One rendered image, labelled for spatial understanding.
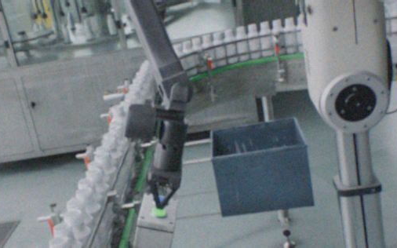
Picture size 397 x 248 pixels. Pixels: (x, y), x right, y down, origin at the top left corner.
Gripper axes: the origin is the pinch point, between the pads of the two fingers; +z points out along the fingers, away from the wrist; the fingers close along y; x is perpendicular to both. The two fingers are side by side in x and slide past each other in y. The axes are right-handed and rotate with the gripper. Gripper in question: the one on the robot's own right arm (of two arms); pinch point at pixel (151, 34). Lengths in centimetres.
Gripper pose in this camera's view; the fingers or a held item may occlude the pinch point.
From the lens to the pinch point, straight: 189.0
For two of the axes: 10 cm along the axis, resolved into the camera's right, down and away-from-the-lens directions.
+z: 1.8, 9.3, 3.1
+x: -0.8, 3.3, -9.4
